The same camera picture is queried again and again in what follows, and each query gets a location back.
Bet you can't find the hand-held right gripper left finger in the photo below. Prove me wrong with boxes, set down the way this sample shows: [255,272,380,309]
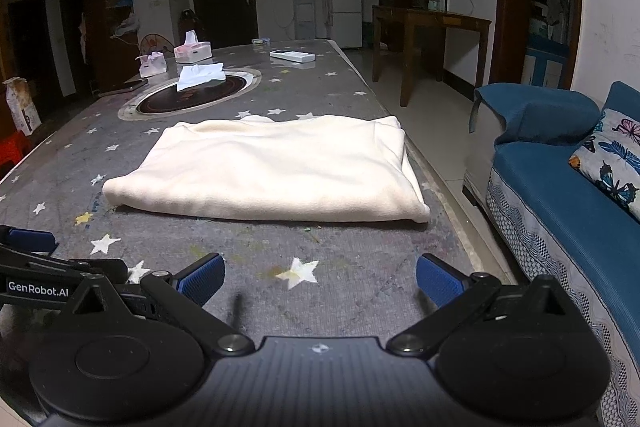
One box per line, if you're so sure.
[62,253,256,356]

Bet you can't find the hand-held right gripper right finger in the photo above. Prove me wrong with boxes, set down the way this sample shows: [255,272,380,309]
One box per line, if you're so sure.
[387,253,583,356]

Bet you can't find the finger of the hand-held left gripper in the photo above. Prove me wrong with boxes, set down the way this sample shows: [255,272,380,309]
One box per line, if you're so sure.
[0,227,57,256]
[0,246,128,288]

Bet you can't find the cream cloth garment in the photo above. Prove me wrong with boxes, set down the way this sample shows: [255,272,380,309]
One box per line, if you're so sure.
[102,114,432,224]

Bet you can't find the red plastic stool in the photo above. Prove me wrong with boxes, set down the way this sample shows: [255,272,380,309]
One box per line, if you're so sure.
[0,129,32,168]

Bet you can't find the white paper bag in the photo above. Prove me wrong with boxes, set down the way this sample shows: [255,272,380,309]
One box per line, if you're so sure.
[2,77,42,136]

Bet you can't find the blue sofa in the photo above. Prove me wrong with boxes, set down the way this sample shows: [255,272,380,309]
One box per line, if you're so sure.
[462,81,640,427]

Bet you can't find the round built-in hob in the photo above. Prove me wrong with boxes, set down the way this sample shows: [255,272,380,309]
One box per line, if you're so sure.
[118,68,262,122]

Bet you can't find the dark smartphone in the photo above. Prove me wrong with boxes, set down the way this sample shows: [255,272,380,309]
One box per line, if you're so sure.
[98,79,149,96]

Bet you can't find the grey star-print table cover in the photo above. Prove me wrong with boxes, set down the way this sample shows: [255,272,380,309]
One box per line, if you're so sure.
[0,38,521,427]

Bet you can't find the narrow wooden shelf cabinet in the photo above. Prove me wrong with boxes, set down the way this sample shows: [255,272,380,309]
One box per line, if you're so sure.
[85,0,141,92]

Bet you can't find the white tissue paper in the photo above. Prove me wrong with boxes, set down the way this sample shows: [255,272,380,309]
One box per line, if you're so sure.
[177,63,226,92]

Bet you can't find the butterfly print pillow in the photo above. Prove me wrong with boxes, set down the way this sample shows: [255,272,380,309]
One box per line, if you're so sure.
[568,108,640,223]

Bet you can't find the small white tissue pack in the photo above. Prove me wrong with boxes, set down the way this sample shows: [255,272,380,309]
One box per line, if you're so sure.
[136,51,167,78]

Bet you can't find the pink tissue box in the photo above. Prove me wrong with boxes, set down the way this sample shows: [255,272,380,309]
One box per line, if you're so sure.
[173,30,212,62]

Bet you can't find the electric fan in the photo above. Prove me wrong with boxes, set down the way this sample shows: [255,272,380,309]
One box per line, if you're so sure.
[139,33,175,58]

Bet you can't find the white plastic bag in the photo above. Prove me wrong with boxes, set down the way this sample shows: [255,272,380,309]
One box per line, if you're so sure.
[116,12,141,36]

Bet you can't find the white remote control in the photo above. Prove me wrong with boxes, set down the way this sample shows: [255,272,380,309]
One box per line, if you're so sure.
[269,49,316,64]

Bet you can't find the blue cabinet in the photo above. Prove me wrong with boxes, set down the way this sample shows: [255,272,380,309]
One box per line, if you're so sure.
[522,34,571,90]

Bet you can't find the wooden side desk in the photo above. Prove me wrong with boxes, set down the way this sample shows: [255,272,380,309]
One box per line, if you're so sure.
[371,4,493,108]

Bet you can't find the white water dispenser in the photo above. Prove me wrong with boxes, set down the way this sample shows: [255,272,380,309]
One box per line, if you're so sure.
[292,0,317,40]

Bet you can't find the white refrigerator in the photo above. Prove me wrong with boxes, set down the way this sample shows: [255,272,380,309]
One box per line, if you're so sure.
[327,0,363,49]

